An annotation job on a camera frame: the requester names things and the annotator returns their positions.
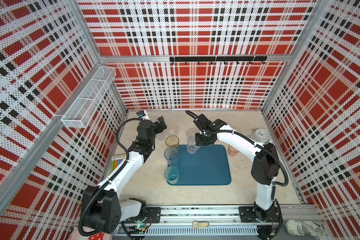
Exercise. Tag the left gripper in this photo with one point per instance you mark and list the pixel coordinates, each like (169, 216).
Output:
(159, 129)

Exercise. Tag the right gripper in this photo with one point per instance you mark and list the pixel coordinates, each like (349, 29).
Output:
(198, 143)

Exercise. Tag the yellow transparent plastic cup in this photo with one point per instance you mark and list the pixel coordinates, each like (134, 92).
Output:
(172, 141)

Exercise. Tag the clear faceted cup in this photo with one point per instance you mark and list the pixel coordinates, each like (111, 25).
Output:
(192, 147)
(192, 132)

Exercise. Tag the blue frosted plastic cup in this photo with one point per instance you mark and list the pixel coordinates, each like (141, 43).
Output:
(171, 154)

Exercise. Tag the green textured plastic cup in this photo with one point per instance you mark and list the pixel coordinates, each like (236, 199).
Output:
(172, 175)

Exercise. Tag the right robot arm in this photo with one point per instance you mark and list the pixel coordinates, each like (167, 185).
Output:
(267, 169)

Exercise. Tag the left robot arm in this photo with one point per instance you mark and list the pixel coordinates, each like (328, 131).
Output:
(102, 211)

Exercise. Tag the teal plastic tray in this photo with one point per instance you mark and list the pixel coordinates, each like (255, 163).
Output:
(209, 166)

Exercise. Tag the clear cup back left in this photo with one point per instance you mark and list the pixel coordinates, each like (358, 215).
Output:
(155, 119)

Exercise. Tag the frosted clear plastic cup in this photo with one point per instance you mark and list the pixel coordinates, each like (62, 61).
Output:
(161, 136)

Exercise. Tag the clear cup beside frosted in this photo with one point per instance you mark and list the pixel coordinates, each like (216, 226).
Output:
(172, 130)

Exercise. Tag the pink transparent plastic cup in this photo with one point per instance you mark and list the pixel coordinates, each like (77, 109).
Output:
(232, 152)

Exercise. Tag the white analog alarm clock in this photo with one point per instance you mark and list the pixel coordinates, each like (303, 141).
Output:
(263, 135)

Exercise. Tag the colourful marker pack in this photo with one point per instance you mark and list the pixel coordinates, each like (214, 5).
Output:
(116, 161)

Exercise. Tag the small beige wooden object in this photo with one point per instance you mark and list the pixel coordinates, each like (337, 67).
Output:
(196, 225)

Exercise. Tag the white crumpled cloth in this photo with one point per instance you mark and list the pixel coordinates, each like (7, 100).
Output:
(304, 228)

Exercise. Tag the pink plush toy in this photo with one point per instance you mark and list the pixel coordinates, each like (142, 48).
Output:
(75, 235)

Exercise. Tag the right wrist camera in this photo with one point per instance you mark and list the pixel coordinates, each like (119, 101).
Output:
(202, 122)

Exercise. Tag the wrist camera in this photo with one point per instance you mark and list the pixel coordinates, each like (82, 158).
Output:
(143, 115)
(202, 122)

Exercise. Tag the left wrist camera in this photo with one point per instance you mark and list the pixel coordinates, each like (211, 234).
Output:
(143, 115)

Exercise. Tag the black hook rail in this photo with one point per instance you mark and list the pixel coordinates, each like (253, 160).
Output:
(213, 59)

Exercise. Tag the white wire mesh basket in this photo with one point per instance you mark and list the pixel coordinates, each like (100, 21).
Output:
(86, 103)

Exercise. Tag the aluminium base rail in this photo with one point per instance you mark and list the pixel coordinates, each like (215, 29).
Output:
(224, 220)

